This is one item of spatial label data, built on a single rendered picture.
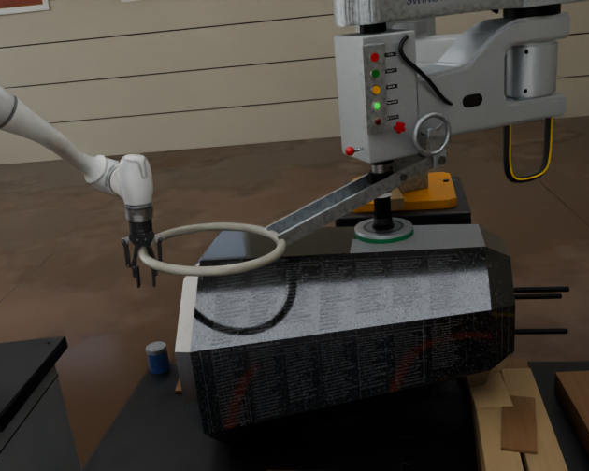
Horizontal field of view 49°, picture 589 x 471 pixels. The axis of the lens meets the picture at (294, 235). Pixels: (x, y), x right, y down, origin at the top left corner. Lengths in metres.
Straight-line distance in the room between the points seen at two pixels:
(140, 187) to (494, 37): 1.31
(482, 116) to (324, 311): 0.90
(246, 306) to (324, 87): 6.25
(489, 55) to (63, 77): 7.16
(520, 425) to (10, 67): 8.00
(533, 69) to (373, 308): 1.07
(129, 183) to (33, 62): 7.09
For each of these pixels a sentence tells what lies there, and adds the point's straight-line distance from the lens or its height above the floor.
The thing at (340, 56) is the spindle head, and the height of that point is 1.47.
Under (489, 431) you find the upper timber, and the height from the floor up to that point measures 0.24.
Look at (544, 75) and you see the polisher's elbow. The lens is 2.59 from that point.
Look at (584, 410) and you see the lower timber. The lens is 2.72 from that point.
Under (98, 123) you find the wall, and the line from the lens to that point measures 8.92.
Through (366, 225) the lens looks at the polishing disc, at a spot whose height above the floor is 0.85.
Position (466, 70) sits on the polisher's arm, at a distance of 2.36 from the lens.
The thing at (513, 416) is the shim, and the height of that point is 0.25.
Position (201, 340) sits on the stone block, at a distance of 2.24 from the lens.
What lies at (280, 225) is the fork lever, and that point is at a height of 0.92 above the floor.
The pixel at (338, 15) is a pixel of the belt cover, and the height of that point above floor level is 1.61.
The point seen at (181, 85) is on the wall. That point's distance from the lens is 8.51.
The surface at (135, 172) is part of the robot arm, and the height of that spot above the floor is 1.21.
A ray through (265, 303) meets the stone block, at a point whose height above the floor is 0.70.
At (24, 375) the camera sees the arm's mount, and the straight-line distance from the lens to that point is 1.80.
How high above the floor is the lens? 1.65
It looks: 20 degrees down
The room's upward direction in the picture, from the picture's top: 6 degrees counter-clockwise
